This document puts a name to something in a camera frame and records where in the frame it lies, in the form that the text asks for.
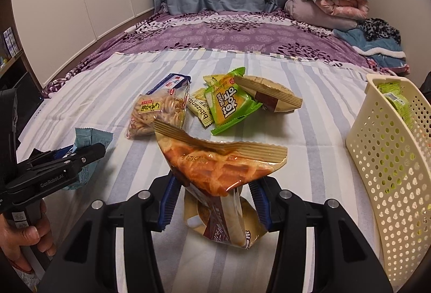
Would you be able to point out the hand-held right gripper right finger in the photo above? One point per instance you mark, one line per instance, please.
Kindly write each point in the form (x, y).
(259, 203)

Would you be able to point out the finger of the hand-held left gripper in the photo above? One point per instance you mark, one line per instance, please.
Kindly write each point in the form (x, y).
(43, 183)
(91, 151)

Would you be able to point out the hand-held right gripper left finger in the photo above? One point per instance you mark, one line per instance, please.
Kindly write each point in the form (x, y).
(168, 203)

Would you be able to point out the light blue snack packet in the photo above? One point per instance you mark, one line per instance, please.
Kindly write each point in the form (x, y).
(96, 138)

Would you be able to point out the orange waffle packet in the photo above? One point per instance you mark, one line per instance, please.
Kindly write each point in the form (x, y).
(215, 165)

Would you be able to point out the clear round cracker bag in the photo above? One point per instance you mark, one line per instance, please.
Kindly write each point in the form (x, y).
(151, 114)

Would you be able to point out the green orange snack packet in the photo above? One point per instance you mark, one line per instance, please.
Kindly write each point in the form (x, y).
(232, 104)

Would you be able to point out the blue white biscuit packet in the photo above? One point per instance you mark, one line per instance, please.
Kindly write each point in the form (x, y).
(171, 80)

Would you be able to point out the beige brown snack packet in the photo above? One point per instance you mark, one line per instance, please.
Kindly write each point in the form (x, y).
(266, 90)

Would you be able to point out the cream perforated plastic basket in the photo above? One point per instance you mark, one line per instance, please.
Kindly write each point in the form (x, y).
(380, 178)

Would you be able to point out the person's left hand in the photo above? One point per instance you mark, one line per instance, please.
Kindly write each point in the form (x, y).
(20, 239)

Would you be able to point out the brown cream cake packet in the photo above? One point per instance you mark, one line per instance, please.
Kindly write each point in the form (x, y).
(235, 229)

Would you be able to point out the dark wooden shelf unit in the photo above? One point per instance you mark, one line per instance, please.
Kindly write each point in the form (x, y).
(16, 84)

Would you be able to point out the small blue white box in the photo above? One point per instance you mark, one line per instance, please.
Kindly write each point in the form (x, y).
(10, 42)

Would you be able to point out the small yellow snack packet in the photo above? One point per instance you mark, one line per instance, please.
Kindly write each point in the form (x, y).
(215, 79)
(198, 109)

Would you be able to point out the purple floral bed sheet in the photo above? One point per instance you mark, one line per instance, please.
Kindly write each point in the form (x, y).
(235, 37)

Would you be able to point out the blue fleece robe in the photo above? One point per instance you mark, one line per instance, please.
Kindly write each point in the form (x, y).
(377, 53)

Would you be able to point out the lavender folded quilt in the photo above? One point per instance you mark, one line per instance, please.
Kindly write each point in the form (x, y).
(309, 15)

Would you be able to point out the leopard print scarf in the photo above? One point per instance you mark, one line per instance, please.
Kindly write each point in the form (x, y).
(380, 30)

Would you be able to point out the pink folded quilt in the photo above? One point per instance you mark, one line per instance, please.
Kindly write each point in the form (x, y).
(343, 6)

